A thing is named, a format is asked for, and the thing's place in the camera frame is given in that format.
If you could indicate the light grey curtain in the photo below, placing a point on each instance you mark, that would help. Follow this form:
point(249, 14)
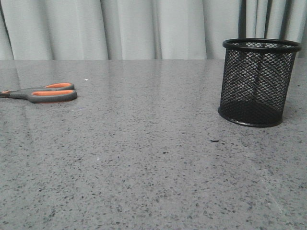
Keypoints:
point(142, 29)

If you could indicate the black mesh pen bucket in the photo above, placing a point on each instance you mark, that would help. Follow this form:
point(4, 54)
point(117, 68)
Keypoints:
point(256, 78)

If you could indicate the grey orange scissors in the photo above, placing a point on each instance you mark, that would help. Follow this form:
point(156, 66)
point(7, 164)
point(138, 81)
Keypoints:
point(54, 93)

